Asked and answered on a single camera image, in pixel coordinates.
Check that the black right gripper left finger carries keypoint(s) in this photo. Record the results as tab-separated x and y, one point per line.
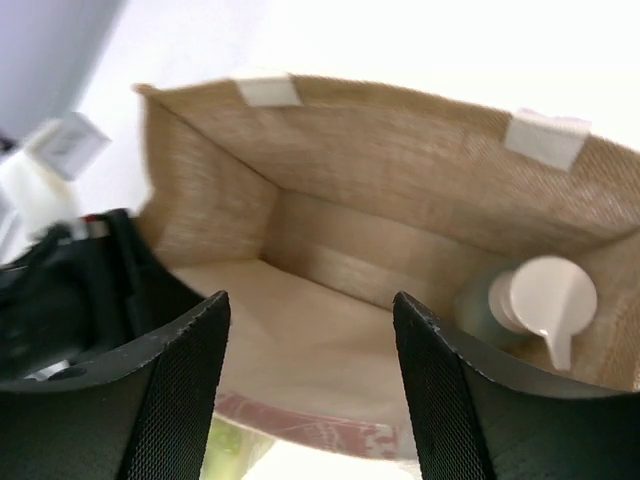
140	411

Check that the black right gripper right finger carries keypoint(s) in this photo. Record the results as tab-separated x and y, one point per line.
479	413

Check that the light green lotion bottle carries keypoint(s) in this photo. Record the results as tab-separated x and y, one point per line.
232	450

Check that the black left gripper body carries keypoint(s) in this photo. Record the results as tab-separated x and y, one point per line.
74	299

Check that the burlap canvas tote bag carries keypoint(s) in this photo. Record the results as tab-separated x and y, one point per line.
312	202

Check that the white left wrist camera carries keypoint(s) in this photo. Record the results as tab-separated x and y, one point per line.
38	179

